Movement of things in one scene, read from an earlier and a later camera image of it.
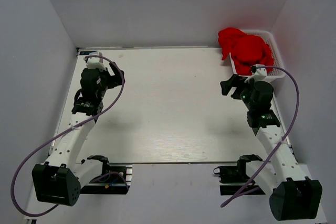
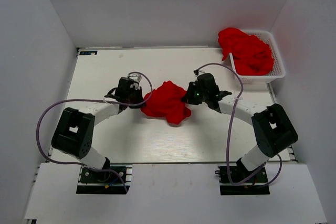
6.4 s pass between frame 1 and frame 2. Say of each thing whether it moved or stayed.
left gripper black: moved
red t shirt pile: stayed
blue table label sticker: stayed
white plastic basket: stayed
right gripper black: moved
